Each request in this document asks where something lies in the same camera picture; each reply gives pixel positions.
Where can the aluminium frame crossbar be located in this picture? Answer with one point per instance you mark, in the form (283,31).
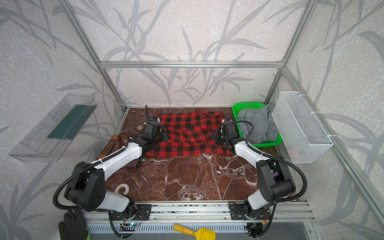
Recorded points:
(189,64)

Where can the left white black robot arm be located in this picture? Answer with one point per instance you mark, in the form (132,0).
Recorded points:
(86,189)

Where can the red black plaid shirt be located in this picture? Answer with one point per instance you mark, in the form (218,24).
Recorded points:
(189,134)

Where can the white wire mesh basket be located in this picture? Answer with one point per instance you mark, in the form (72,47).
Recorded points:
(300,127)

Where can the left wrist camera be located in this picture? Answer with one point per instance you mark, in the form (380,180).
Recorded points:
(155,119)

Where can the grey long sleeve shirt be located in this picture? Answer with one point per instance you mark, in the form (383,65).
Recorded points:
(258,123)

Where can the white tape roll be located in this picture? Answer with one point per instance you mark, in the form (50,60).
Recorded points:
(122,189)

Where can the green plastic basket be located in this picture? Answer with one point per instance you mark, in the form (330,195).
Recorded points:
(249,106)

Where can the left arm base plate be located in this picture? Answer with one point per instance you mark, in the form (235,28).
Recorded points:
(142,213)

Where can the aluminium front rail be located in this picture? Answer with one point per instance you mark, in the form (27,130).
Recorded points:
(218,212)

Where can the folded brown plaid shirt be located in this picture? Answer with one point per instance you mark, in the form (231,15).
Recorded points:
(115,143)

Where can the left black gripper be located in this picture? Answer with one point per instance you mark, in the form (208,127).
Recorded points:
(160,135)

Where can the clear plastic wall tray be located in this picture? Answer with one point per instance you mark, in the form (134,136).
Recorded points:
(50,138)

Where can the yellow toy shovel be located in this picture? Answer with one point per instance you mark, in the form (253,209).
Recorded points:
(201,234)

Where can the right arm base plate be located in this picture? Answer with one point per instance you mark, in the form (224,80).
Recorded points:
(243,211)

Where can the black glove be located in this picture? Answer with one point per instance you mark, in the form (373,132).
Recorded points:
(74,226)

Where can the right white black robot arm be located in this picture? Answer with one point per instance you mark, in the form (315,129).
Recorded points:
(275,181)

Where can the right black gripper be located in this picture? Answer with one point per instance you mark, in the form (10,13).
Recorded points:
(219,135)

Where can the pink object in wire basket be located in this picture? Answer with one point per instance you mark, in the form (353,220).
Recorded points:
(295,153)

